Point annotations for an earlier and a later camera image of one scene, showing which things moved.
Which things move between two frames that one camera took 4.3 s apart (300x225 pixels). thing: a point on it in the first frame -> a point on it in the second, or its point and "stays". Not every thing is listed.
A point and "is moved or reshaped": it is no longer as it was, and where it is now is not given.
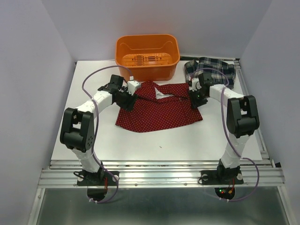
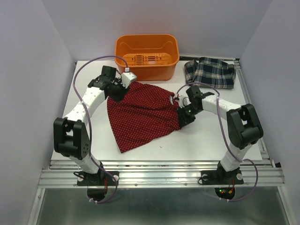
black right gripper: x=194 y=102 -> x=184 y=120
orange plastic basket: x=147 y=57 stays
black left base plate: x=99 y=178 stays
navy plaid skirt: x=222 y=73 stays
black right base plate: x=224 y=177 stays
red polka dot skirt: x=157 y=107 is moved or reshaped
